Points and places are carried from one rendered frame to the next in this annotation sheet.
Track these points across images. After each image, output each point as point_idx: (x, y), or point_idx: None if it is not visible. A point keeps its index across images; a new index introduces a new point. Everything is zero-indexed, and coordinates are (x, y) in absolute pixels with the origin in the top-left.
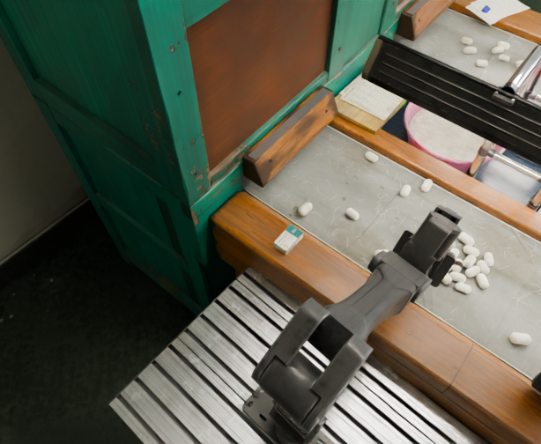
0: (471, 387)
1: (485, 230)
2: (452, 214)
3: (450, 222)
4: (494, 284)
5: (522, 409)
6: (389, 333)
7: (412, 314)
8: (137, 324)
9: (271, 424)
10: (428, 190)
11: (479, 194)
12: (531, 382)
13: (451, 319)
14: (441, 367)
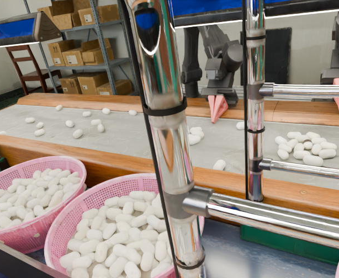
0: (266, 102)
1: (297, 178)
2: None
3: None
4: (269, 146)
5: (238, 103)
6: (327, 103)
7: (321, 111)
8: None
9: None
10: None
11: (328, 192)
12: (238, 100)
13: (291, 126)
14: (287, 102)
